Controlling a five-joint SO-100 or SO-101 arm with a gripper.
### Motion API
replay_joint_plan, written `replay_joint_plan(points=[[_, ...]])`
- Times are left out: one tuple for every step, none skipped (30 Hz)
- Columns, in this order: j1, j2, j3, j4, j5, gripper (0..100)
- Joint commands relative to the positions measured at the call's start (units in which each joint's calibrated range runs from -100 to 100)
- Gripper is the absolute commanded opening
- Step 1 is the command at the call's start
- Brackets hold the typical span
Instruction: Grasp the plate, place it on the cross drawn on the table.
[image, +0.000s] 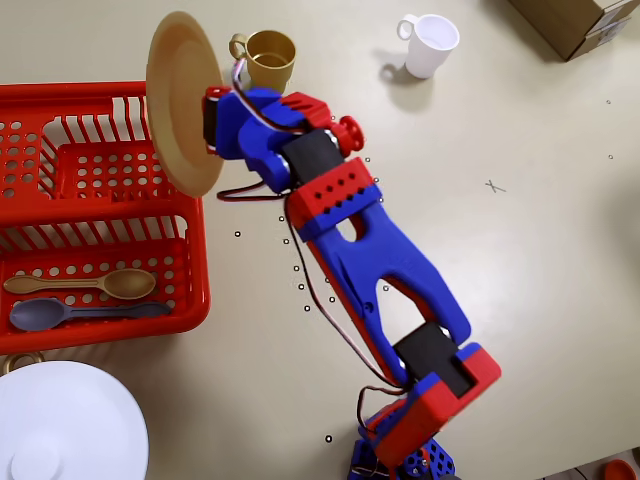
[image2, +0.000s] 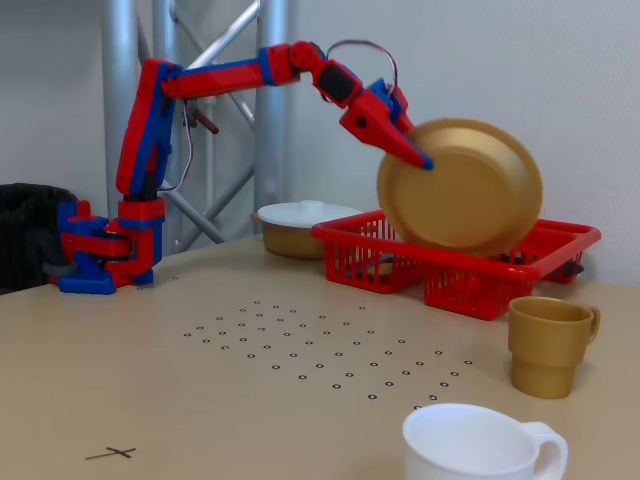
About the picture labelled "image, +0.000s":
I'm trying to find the blue gripper, black servo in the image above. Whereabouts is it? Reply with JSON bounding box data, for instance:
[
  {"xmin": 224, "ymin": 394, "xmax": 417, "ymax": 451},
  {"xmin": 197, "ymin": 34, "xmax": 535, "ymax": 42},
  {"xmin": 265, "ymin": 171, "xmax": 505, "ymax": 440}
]
[{"xmin": 201, "ymin": 85, "xmax": 302, "ymax": 195}]

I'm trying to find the gold plastic plate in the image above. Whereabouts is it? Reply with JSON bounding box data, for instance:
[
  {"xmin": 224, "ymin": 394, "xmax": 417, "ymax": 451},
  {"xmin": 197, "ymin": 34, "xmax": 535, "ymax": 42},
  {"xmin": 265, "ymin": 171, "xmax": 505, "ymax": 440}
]
[{"xmin": 145, "ymin": 10, "xmax": 227, "ymax": 198}]

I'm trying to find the white plastic plate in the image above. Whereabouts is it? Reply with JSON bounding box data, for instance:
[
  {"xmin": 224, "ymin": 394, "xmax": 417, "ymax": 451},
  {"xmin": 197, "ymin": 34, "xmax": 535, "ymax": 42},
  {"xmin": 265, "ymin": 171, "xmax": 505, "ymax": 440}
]
[{"xmin": 0, "ymin": 360, "xmax": 150, "ymax": 480}]

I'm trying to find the gold plastic cup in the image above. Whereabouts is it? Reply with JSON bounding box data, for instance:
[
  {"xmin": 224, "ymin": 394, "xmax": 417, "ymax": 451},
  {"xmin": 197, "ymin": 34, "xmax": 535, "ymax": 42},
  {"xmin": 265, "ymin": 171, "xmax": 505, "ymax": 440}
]
[{"xmin": 228, "ymin": 30, "xmax": 298, "ymax": 95}]

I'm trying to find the red plastic dish rack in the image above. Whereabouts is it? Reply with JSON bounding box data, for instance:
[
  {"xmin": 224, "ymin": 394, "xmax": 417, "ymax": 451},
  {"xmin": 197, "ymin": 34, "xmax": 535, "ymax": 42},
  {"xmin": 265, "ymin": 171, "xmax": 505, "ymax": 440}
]
[{"xmin": 0, "ymin": 80, "xmax": 212, "ymax": 354}]

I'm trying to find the gold plastic spoon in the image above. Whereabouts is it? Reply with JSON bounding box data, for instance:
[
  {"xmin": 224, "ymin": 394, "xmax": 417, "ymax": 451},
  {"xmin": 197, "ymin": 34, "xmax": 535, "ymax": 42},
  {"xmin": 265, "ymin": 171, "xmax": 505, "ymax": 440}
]
[{"xmin": 3, "ymin": 268, "xmax": 158, "ymax": 302}]

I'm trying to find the white plastic cup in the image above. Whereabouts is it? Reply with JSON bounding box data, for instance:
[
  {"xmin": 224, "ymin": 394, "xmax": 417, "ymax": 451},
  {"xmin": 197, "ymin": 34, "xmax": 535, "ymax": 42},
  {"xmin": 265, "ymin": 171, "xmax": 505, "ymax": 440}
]
[{"xmin": 396, "ymin": 13, "xmax": 461, "ymax": 80}]

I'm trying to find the grey plastic spoon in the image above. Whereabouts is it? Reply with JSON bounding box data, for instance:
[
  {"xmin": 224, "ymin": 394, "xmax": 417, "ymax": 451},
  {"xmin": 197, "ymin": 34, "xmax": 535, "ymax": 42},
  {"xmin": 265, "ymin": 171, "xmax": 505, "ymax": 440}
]
[{"xmin": 8, "ymin": 297, "xmax": 173, "ymax": 333}]

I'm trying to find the gold plastic pot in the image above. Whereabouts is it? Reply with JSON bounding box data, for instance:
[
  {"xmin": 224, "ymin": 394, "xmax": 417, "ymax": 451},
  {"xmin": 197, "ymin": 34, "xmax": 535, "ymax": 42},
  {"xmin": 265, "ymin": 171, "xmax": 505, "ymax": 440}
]
[{"xmin": 1, "ymin": 350, "xmax": 47, "ymax": 375}]

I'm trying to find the brown cardboard box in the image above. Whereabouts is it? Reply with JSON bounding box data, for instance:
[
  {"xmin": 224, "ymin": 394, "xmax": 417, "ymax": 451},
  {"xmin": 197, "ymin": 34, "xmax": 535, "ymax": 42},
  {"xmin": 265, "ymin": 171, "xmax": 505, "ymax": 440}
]
[{"xmin": 506, "ymin": 0, "xmax": 640, "ymax": 63}]

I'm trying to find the orange round lid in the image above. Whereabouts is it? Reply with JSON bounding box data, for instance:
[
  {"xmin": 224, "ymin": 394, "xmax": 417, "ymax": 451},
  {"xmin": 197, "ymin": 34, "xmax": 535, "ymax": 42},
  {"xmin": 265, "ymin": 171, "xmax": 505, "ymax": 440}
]
[{"xmin": 601, "ymin": 458, "xmax": 639, "ymax": 480}]

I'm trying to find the white red gripper servo cable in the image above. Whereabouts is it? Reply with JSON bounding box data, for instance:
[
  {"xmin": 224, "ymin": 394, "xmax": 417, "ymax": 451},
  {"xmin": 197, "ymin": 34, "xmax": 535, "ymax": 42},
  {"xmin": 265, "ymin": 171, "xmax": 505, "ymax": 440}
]
[{"xmin": 231, "ymin": 55, "xmax": 307, "ymax": 137}]

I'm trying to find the black red arm servo cable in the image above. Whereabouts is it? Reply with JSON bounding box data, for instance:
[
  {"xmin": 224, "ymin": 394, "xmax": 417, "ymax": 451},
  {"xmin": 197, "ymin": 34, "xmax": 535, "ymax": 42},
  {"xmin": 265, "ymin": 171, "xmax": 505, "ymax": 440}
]
[{"xmin": 215, "ymin": 179, "xmax": 409, "ymax": 437}]

